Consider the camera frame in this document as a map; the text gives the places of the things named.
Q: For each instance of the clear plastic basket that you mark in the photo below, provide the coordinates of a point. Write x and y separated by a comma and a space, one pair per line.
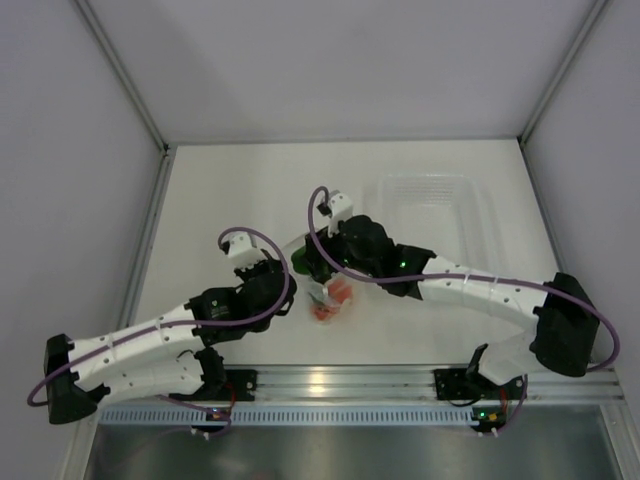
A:
449, 214

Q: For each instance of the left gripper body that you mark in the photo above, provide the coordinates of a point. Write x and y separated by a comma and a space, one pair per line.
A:
247, 274

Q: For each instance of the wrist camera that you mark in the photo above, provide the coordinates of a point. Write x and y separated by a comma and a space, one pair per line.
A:
242, 250
338, 208

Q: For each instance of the slotted cable duct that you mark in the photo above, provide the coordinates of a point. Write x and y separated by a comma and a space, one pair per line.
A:
274, 415

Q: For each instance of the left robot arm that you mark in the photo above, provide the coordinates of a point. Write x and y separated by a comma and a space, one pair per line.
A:
171, 356

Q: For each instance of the fake green bell pepper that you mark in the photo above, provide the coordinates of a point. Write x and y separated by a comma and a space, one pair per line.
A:
300, 262

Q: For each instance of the fake dark green vegetable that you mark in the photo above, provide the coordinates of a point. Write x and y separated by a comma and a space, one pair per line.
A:
317, 297

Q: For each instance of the clear zip top bag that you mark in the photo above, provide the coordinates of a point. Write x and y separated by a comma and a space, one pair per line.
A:
306, 284

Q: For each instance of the fake orange tomato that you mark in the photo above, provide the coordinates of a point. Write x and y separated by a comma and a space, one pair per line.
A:
340, 291

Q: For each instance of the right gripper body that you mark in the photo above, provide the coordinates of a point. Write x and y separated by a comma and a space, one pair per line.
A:
336, 250

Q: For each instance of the aluminium mounting rail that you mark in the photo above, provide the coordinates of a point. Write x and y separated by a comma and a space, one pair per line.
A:
350, 382

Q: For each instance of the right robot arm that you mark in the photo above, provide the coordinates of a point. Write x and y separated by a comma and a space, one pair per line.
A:
556, 318

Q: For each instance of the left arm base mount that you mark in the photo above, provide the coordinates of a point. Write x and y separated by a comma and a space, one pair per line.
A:
241, 385

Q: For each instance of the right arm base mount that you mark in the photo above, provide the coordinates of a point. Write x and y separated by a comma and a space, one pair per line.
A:
459, 386

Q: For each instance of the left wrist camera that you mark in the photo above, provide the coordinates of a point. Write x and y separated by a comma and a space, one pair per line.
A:
242, 250

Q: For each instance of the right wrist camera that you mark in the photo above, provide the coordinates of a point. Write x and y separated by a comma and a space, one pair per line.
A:
338, 208

